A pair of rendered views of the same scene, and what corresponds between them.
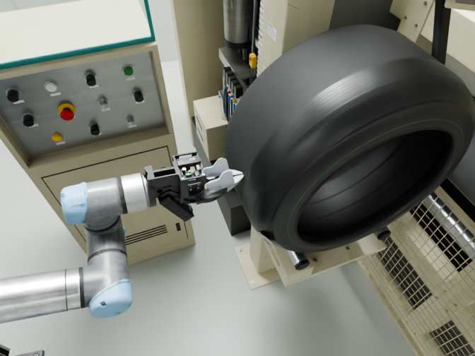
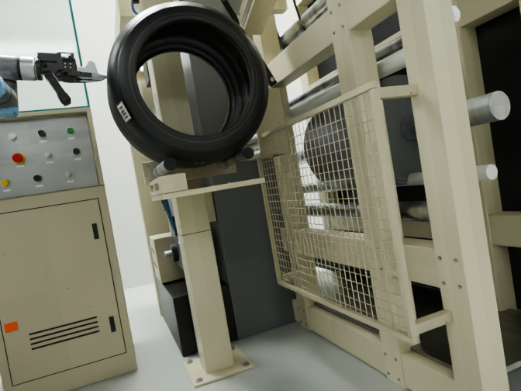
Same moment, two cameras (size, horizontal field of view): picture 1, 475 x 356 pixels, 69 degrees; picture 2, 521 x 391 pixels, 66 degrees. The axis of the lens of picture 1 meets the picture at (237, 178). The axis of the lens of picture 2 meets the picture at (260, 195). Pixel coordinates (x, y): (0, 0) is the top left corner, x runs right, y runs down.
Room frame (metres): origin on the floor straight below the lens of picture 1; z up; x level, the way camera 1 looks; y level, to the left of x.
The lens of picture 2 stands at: (-0.90, -0.46, 0.79)
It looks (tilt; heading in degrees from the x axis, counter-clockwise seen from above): 2 degrees down; 0
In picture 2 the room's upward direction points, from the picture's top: 10 degrees counter-clockwise
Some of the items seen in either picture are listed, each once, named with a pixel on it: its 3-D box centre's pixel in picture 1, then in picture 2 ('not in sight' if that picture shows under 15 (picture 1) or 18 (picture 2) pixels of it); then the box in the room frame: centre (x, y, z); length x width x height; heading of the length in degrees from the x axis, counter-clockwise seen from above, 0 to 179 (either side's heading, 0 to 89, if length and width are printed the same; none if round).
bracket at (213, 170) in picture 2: not in sight; (191, 167); (0.81, -0.20, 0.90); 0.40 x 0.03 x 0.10; 110
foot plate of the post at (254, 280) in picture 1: (264, 260); (216, 363); (0.88, -0.15, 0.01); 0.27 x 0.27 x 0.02; 20
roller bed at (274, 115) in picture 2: not in sight; (262, 126); (0.99, -0.54, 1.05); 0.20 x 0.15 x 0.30; 20
